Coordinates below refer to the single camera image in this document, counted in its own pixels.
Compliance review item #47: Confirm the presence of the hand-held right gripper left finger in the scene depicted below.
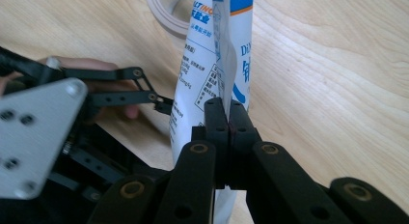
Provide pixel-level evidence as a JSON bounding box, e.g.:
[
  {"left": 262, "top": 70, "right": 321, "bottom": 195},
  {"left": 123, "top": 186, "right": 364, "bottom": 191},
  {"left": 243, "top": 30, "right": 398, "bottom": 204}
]
[{"left": 191, "top": 97, "right": 231, "bottom": 190}]

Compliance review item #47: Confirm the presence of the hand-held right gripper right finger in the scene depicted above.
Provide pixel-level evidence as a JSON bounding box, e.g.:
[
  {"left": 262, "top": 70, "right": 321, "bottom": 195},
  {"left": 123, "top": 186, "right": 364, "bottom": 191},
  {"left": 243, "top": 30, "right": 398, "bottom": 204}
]
[{"left": 229, "top": 100, "right": 262, "bottom": 190}]

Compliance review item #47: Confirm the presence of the white and blue pouch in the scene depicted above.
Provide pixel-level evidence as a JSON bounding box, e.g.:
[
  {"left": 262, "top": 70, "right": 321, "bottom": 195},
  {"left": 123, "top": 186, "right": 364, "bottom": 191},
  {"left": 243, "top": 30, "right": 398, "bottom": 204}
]
[{"left": 168, "top": 0, "right": 255, "bottom": 224}]

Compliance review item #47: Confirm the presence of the glass jar with hinged lid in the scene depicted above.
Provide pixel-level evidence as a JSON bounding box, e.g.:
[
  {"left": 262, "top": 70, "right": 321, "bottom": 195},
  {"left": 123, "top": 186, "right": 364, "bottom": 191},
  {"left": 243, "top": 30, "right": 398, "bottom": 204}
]
[{"left": 144, "top": 0, "right": 198, "bottom": 39}]

